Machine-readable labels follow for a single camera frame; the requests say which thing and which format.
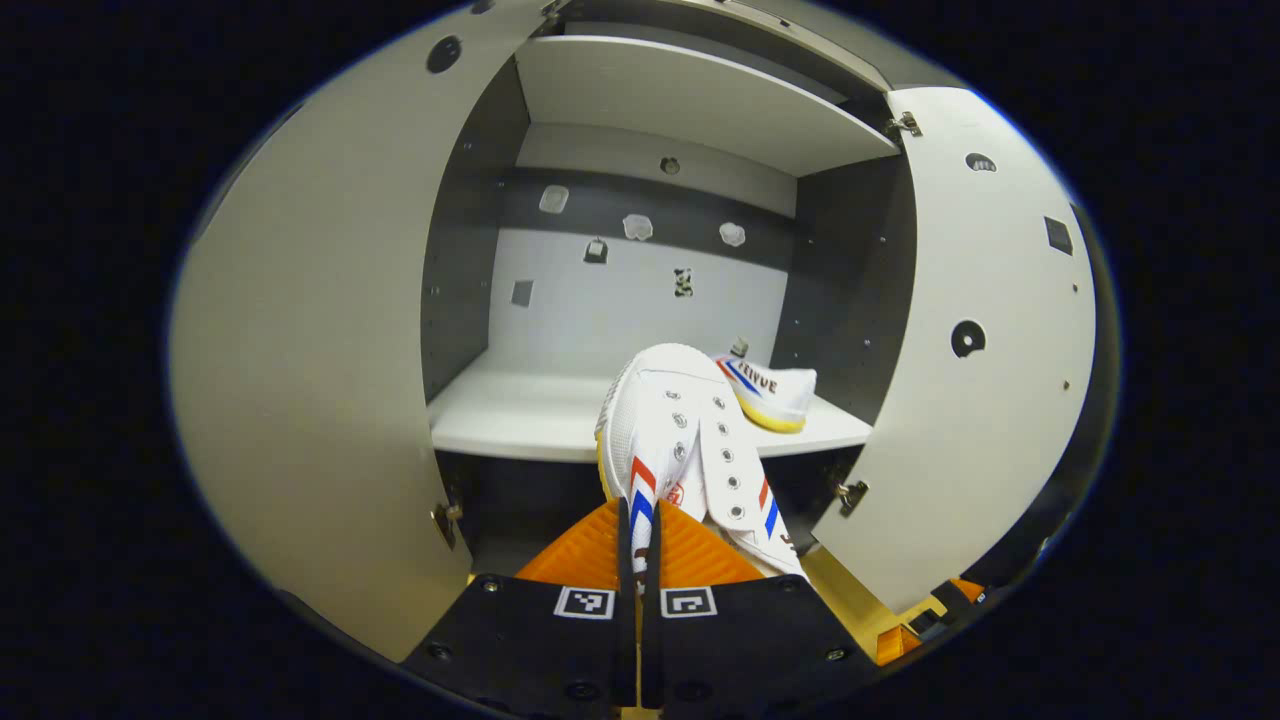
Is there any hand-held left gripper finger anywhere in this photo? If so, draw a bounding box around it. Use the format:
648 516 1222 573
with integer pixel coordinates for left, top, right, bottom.
400 498 641 720
640 498 881 720

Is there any white shoe cabinet door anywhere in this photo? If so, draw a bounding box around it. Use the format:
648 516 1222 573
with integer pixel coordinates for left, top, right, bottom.
808 87 1098 613
168 0 561 664

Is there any white canvas shoe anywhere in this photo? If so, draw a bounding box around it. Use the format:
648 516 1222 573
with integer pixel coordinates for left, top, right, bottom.
712 350 819 434
595 343 811 591

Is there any white shoe cabinet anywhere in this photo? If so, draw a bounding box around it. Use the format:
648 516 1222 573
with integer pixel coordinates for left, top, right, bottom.
420 0 921 581

